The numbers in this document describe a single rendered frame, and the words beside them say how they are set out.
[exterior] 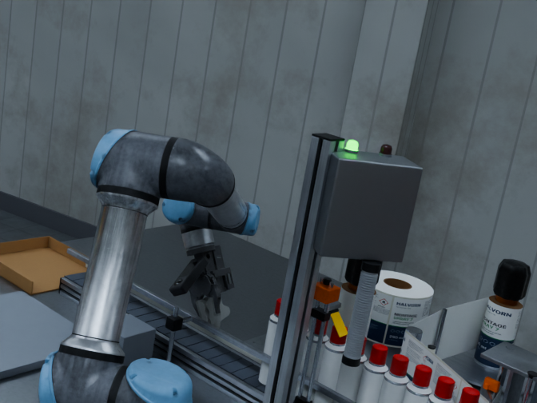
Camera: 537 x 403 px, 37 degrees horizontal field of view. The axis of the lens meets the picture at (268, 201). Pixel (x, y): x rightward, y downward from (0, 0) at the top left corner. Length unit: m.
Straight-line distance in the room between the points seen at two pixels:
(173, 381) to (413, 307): 0.94
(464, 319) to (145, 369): 0.98
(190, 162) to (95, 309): 0.31
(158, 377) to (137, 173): 0.36
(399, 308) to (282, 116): 2.36
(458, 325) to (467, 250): 1.98
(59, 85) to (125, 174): 3.86
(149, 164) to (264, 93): 3.00
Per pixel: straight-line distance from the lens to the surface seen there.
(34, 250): 2.65
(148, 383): 1.40
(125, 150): 1.48
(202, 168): 1.46
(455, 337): 2.15
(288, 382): 1.65
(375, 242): 1.53
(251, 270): 2.72
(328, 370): 1.75
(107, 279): 1.46
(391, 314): 2.19
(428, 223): 4.13
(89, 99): 5.16
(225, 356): 1.99
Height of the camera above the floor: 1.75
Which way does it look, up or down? 15 degrees down
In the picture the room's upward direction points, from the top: 10 degrees clockwise
